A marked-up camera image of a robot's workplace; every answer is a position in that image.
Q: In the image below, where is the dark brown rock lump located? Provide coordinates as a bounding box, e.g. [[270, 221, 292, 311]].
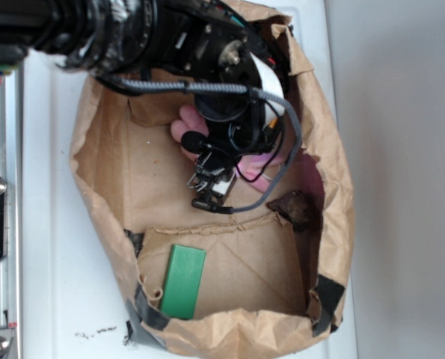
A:
[[266, 190, 319, 232]]

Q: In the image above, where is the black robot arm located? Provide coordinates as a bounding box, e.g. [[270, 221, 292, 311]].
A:
[[0, 1, 287, 156]]

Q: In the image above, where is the grey braided cable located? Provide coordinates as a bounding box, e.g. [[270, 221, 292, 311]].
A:
[[94, 74, 304, 215]]

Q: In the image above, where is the brown paper bag tray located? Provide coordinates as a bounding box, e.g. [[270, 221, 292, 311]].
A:
[[70, 1, 355, 358]]

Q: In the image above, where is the pink plush bunny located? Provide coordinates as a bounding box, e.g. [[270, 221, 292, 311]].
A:
[[170, 105, 274, 192]]

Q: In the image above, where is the green rectangular block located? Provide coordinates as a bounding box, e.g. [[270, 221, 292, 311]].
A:
[[159, 245, 206, 320]]

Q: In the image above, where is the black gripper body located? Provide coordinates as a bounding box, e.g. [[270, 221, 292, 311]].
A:
[[194, 84, 285, 156]]

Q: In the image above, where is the aluminium frame rail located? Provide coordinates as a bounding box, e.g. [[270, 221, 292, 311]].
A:
[[0, 68, 23, 358]]

